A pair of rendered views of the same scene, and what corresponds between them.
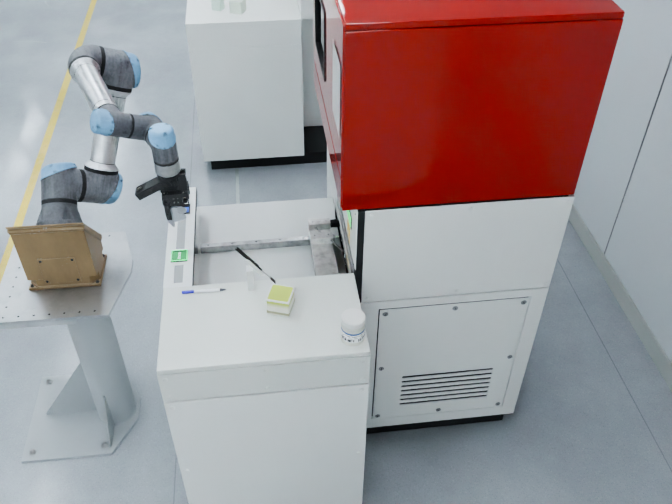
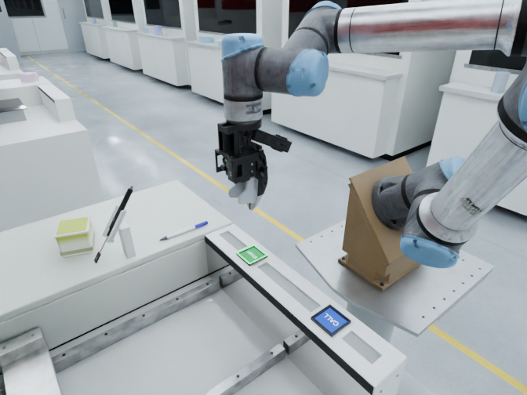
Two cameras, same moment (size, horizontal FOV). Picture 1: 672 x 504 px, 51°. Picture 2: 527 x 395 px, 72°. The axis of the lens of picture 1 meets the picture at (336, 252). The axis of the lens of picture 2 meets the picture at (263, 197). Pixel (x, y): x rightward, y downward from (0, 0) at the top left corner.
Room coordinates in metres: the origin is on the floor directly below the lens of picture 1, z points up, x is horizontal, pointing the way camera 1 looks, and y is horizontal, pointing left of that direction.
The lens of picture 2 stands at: (2.42, 0.19, 1.52)
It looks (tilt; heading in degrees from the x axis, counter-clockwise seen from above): 29 degrees down; 149
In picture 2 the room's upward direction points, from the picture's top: straight up
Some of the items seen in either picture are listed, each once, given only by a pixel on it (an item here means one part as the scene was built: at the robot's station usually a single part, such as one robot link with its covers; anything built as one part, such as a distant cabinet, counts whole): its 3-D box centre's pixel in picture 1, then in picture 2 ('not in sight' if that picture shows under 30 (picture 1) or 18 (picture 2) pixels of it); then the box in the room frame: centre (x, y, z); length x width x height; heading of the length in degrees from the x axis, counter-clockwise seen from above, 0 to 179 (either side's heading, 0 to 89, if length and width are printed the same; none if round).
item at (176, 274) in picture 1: (183, 248); (285, 306); (1.92, 0.55, 0.89); 0.55 x 0.09 x 0.14; 7
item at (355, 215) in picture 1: (341, 187); not in sight; (2.12, -0.02, 1.02); 0.82 x 0.03 x 0.40; 7
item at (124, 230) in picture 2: (255, 271); (118, 234); (1.65, 0.26, 1.03); 0.06 x 0.04 x 0.13; 97
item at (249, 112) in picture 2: (167, 165); (244, 109); (1.80, 0.52, 1.33); 0.08 x 0.08 x 0.05
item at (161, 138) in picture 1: (163, 143); (244, 67); (1.80, 0.52, 1.41); 0.09 x 0.08 x 0.11; 31
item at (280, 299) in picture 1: (280, 300); (76, 236); (1.55, 0.17, 1.00); 0.07 x 0.07 x 0.07; 78
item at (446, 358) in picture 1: (418, 297); not in sight; (2.17, -0.36, 0.41); 0.82 x 0.71 x 0.82; 7
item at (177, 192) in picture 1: (173, 187); (241, 148); (1.80, 0.51, 1.25); 0.09 x 0.08 x 0.12; 97
